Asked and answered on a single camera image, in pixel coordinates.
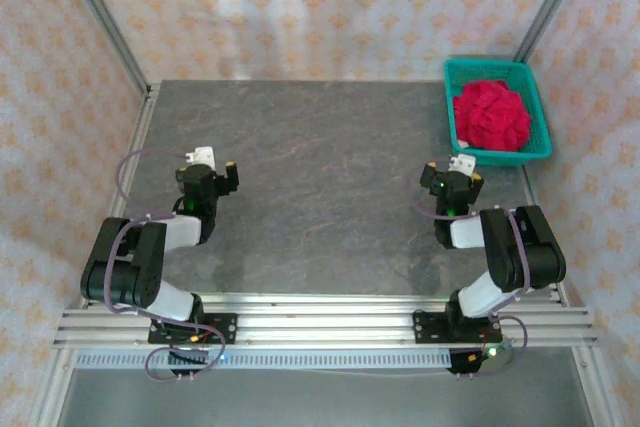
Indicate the red t-shirt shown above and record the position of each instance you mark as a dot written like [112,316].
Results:
[492,117]

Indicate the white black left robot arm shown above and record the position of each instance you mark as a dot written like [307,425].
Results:
[125,267]

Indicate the teal plastic basket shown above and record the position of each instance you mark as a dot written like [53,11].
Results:
[500,158]

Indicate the patterned fabric backdrop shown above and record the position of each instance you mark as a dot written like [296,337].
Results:
[320,12]

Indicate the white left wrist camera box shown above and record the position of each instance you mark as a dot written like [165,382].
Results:
[202,154]

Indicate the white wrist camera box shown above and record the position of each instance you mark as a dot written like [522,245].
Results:
[462,162]
[202,154]

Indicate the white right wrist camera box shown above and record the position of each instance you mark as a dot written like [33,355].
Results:
[462,162]

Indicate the aluminium table side rail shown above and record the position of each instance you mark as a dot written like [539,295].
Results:
[528,182]
[146,112]

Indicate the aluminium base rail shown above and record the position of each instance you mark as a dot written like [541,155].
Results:
[325,322]

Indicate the black base bracket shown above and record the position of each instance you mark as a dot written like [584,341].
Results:
[187,359]
[462,364]

